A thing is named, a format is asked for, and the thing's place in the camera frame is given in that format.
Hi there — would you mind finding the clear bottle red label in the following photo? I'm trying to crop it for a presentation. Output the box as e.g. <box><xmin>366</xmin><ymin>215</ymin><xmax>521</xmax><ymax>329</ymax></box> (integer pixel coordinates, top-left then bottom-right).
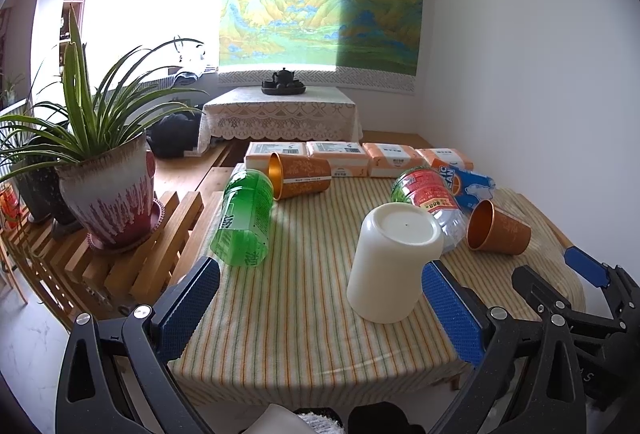
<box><xmin>390</xmin><ymin>166</ymin><xmax>471</xmax><ymax>255</ymax></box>

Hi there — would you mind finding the clear bottle blue label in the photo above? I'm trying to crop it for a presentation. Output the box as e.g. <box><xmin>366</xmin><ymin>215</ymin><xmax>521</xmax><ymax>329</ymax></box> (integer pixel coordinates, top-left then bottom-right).
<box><xmin>434</xmin><ymin>162</ymin><xmax>497</xmax><ymax>209</ymax></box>

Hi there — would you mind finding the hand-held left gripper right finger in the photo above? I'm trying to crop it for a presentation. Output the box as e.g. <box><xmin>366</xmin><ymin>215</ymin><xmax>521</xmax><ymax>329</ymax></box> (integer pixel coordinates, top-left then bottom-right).
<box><xmin>421</xmin><ymin>260</ymin><xmax>587</xmax><ymax>434</ymax></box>

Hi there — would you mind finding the white cup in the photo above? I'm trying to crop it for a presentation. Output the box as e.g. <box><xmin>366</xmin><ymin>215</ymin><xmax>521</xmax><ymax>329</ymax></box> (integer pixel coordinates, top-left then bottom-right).
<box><xmin>346</xmin><ymin>203</ymin><xmax>445</xmax><ymax>325</ymax></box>

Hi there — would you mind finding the green plastic bottle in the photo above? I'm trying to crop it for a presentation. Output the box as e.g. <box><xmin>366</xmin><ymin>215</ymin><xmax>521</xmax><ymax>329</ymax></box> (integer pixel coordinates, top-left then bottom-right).
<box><xmin>210</xmin><ymin>169</ymin><xmax>275</xmax><ymax>267</ymax></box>

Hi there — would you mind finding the spider plant in glazed pot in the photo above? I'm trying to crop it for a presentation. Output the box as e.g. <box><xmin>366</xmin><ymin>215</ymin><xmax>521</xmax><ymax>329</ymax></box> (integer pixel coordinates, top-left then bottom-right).
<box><xmin>0</xmin><ymin>4</ymin><xmax>208</xmax><ymax>251</ymax></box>

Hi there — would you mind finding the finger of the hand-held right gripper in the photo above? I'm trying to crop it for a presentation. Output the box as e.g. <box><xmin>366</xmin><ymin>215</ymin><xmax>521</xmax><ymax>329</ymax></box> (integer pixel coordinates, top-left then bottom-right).
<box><xmin>563</xmin><ymin>246</ymin><xmax>640</xmax><ymax>331</ymax></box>
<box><xmin>511</xmin><ymin>265</ymin><xmax>626</xmax><ymax>334</ymax></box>

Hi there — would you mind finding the landscape painting wall hanging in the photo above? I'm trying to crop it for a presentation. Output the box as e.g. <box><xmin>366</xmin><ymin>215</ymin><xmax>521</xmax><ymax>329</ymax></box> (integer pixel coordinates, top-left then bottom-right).
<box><xmin>217</xmin><ymin>0</ymin><xmax>425</xmax><ymax>92</ymax></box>

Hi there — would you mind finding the red plant saucer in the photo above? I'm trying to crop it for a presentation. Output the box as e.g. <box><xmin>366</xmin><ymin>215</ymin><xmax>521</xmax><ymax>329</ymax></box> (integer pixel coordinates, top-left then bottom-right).
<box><xmin>86</xmin><ymin>199</ymin><xmax>166</xmax><ymax>255</ymax></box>

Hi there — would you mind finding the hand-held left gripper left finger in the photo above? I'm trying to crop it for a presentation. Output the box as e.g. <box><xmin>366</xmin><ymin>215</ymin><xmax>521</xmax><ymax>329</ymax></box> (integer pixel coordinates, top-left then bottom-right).
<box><xmin>56</xmin><ymin>257</ymin><xmax>221</xmax><ymax>434</ymax></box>

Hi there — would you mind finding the plant in dark pot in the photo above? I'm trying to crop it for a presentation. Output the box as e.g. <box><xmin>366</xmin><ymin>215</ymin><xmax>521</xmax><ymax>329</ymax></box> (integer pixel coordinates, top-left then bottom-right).
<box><xmin>0</xmin><ymin>64</ymin><xmax>76</xmax><ymax>225</ymax></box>

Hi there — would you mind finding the black tea tray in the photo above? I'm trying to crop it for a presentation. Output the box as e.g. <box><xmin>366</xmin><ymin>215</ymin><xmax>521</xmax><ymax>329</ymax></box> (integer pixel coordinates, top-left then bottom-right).
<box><xmin>261</xmin><ymin>81</ymin><xmax>307</xmax><ymax>96</ymax></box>

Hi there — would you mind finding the orange tissue packet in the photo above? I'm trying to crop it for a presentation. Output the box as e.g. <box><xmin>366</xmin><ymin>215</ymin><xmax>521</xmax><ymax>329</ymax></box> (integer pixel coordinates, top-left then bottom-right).
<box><xmin>306</xmin><ymin>141</ymin><xmax>368</xmax><ymax>179</ymax></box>
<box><xmin>245</xmin><ymin>142</ymin><xmax>309</xmax><ymax>169</ymax></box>
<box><xmin>416</xmin><ymin>148</ymin><xmax>475</xmax><ymax>171</ymax></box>
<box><xmin>362</xmin><ymin>143</ymin><xmax>425</xmax><ymax>179</ymax></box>

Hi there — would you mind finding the dark bag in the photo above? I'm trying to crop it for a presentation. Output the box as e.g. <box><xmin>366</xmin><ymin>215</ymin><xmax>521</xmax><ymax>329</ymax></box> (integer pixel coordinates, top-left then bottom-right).
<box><xmin>148</xmin><ymin>111</ymin><xmax>205</xmax><ymax>159</ymax></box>

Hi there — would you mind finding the wooden slatted plant stand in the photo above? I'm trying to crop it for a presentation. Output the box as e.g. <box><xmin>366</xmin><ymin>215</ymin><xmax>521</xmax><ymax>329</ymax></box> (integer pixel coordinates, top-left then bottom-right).
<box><xmin>0</xmin><ymin>189</ymin><xmax>206</xmax><ymax>330</ymax></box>

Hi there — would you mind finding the orange patterned cup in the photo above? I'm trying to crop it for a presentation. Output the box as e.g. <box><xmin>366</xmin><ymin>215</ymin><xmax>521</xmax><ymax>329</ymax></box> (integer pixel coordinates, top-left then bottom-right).
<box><xmin>466</xmin><ymin>200</ymin><xmax>532</xmax><ymax>255</ymax></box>
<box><xmin>268</xmin><ymin>152</ymin><xmax>333</xmax><ymax>201</ymax></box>

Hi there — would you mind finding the white display shelf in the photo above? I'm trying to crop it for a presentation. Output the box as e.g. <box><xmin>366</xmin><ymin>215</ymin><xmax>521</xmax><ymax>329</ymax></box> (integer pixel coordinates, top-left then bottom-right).
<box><xmin>30</xmin><ymin>0</ymin><xmax>91</xmax><ymax>104</ymax></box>

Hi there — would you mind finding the striped tablecloth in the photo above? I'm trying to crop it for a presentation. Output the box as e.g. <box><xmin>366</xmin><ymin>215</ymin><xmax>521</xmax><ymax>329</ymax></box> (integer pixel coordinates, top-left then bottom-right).
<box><xmin>167</xmin><ymin>164</ymin><xmax>586</xmax><ymax>390</ymax></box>

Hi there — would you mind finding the low table with lace cloth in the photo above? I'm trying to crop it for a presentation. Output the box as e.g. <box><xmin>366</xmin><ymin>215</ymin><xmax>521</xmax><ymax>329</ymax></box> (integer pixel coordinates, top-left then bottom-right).
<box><xmin>197</xmin><ymin>86</ymin><xmax>364</xmax><ymax>153</ymax></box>

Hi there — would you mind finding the blue folded cloth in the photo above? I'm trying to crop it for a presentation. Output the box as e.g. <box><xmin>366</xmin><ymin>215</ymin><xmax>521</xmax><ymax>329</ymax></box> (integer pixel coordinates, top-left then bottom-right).
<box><xmin>172</xmin><ymin>70</ymin><xmax>206</xmax><ymax>87</ymax></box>

